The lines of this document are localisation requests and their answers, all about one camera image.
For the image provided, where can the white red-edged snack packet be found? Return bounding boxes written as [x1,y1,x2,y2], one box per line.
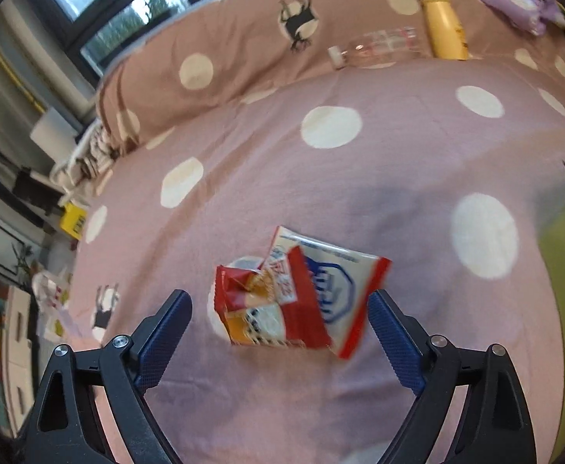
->
[270,226,392,359]

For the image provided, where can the red bubble-tea snack packet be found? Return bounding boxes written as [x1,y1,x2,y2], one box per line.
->
[213,245,332,349]

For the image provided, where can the yellow box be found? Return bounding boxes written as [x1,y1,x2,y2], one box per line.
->
[60,202,87,241]

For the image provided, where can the striped white cloth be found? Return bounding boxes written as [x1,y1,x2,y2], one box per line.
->
[50,119,120,205]

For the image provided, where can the yellow bear bottle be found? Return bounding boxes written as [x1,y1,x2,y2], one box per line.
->
[418,0,469,61]

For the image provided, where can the clear plastic water bottle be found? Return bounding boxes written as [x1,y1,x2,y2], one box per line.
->
[328,26,430,69]

